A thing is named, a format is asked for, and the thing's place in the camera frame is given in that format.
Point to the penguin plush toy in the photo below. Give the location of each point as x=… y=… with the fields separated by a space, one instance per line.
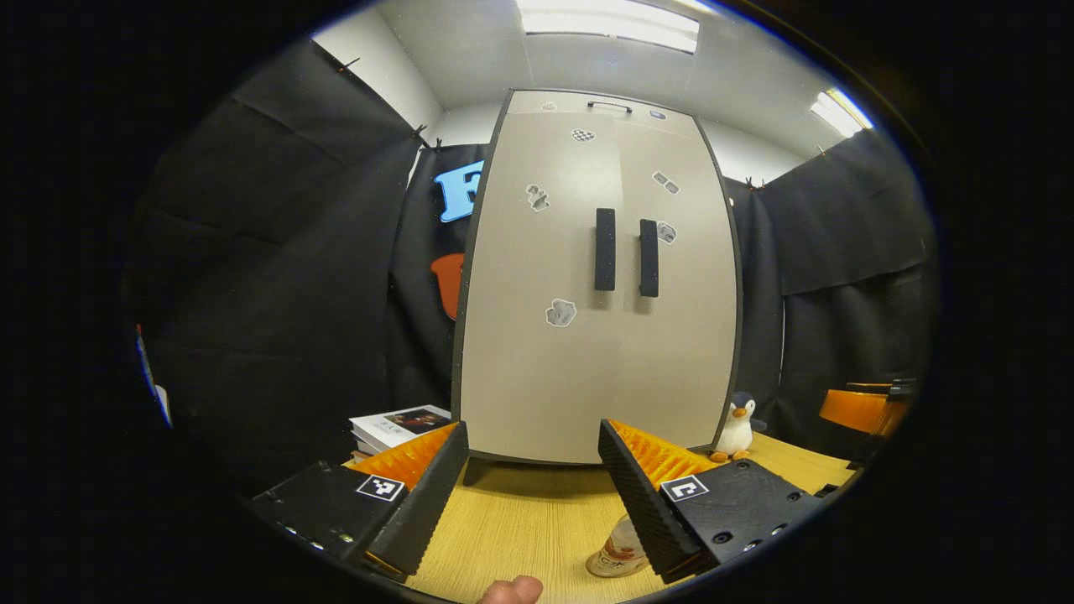
x=737 y=428

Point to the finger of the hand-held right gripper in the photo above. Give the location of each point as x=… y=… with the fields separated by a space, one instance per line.
x=856 y=409

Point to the light grey cabinet door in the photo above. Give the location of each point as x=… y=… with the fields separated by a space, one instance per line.
x=680 y=361
x=537 y=369

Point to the long ceiling light panel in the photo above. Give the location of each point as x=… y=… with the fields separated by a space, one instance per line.
x=608 y=21

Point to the white book with photo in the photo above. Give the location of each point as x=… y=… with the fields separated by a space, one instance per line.
x=394 y=424

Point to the clear bottle with red label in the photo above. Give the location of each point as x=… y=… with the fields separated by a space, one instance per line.
x=621 y=549

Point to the computer screen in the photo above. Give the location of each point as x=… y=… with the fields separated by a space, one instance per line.
x=155 y=386

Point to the small ceiling light panel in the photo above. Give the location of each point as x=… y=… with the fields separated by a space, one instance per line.
x=839 y=113

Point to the black backdrop cloth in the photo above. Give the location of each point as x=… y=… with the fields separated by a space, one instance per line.
x=277 y=294

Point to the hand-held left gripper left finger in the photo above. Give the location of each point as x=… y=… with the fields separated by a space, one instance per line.
x=419 y=503

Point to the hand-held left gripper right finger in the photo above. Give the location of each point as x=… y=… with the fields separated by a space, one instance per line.
x=642 y=503

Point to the light grey cabinet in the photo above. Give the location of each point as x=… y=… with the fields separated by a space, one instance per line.
x=456 y=361

